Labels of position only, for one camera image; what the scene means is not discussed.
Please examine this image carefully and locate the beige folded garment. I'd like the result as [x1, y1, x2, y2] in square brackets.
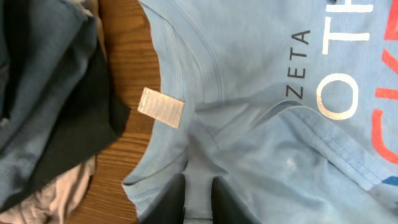
[1, 156, 96, 224]

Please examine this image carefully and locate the black folded garment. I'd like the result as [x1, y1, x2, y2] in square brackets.
[0, 40, 131, 212]

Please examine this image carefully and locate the blue denim garment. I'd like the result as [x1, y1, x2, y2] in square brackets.
[1, 0, 97, 202]

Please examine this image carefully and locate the light blue printed t-shirt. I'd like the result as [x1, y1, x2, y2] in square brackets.
[123, 0, 397, 223]

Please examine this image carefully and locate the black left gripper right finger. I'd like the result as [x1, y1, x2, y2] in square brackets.
[211, 177, 258, 224]

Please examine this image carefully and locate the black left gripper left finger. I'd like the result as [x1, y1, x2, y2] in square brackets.
[139, 174, 185, 224]

